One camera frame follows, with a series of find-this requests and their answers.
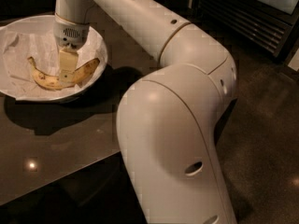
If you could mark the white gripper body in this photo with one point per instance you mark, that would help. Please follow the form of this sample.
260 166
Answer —
70 33

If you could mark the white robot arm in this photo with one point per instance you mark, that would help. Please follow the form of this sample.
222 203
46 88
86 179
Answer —
166 120

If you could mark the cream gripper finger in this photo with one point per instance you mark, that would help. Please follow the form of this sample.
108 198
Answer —
67 65

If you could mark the yellow spotted banana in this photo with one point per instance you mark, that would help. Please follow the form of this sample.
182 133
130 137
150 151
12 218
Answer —
54 83

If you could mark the white bowl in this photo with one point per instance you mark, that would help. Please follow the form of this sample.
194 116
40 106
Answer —
93 47

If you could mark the white paper liner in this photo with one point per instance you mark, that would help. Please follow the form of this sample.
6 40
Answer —
31 47

